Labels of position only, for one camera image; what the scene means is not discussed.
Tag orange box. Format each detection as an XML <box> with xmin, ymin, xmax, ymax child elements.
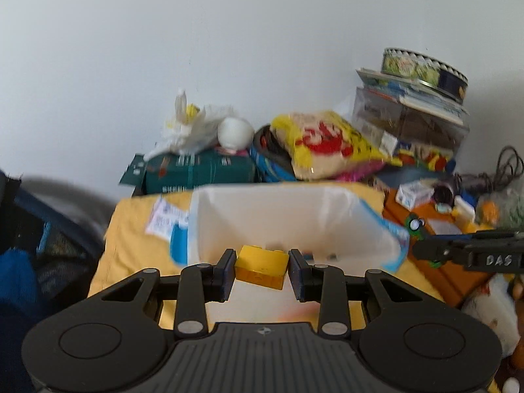
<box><xmin>384</xmin><ymin>188</ymin><xmax>494</xmax><ymax>309</ymax></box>

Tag white printed packet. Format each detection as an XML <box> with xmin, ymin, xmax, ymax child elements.
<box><xmin>146</xmin><ymin>196</ymin><xmax>190</xmax><ymax>239</ymax></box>

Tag large yellow building block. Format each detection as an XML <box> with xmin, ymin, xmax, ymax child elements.
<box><xmin>234</xmin><ymin>244</ymin><xmax>289</xmax><ymax>291</ymax></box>

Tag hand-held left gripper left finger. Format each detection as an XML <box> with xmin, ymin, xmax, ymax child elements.
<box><xmin>88</xmin><ymin>249</ymin><xmax>238</xmax><ymax>338</ymax></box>

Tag yellow snack bag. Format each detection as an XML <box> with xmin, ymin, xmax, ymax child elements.
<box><xmin>269</xmin><ymin>110</ymin><xmax>402</xmax><ymax>181</ymax></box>

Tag round patterned tin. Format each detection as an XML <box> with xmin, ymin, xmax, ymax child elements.
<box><xmin>382</xmin><ymin>47</ymin><xmax>468</xmax><ymax>102</ymax></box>

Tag clear plastic box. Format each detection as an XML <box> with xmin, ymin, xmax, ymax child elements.
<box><xmin>351</xmin><ymin>86</ymin><xmax>471</xmax><ymax>163</ymax></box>

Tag dark mesh chair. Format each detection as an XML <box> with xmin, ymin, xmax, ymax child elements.
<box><xmin>0</xmin><ymin>170</ymin><xmax>118</xmax><ymax>393</ymax></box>

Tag stack of books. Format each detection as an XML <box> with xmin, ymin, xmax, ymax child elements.
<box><xmin>355</xmin><ymin>67</ymin><xmax>471</xmax><ymax>125</ymax></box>

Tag pink glittery bag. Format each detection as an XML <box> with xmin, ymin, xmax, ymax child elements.
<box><xmin>333</xmin><ymin>163</ymin><xmax>387</xmax><ymax>184</ymax></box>

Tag dark tangled cables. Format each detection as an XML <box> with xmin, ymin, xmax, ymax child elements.
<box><xmin>454</xmin><ymin>145</ymin><xmax>524</xmax><ymax>192</ymax></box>

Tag green toy car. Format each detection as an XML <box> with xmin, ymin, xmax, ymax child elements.
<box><xmin>403</xmin><ymin>213</ymin><xmax>447</xmax><ymax>270</ymax></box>

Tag blue cloth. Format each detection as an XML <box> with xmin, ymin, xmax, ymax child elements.
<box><xmin>0</xmin><ymin>250</ymin><xmax>50</xmax><ymax>393</ymax></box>

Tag white plastic storage bin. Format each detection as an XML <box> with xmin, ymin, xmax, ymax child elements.
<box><xmin>170</xmin><ymin>184</ymin><xmax>411</xmax><ymax>274</ymax></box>

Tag white plastic bag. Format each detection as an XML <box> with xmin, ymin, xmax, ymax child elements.
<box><xmin>156</xmin><ymin>87</ymin><xmax>237</xmax><ymax>158</ymax></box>

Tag black blue round bag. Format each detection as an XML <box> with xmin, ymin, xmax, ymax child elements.
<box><xmin>249</xmin><ymin>124</ymin><xmax>296</xmax><ymax>183</ymax></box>

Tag dark green cardboard box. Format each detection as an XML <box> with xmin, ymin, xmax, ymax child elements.
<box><xmin>120</xmin><ymin>149</ymin><xmax>263</xmax><ymax>196</ymax></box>

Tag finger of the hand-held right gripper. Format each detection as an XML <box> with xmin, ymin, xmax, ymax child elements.
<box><xmin>411</xmin><ymin>238</ymin><xmax>468</xmax><ymax>264</ymax></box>
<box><xmin>425</xmin><ymin>230</ymin><xmax>480</xmax><ymax>242</ymax></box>

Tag white ball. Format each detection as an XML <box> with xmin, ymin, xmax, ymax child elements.
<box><xmin>217</xmin><ymin>116</ymin><xmax>255</xmax><ymax>153</ymax></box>

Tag small white box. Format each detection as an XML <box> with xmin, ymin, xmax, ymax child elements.
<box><xmin>452</xmin><ymin>195</ymin><xmax>477</xmax><ymax>224</ymax></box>

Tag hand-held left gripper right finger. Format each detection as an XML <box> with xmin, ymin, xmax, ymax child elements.
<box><xmin>289</xmin><ymin>249</ymin><xmax>445</xmax><ymax>338</ymax></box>

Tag white carton box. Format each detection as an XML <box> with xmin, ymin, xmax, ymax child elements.
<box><xmin>395</xmin><ymin>180</ymin><xmax>435</xmax><ymax>210</ymax></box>

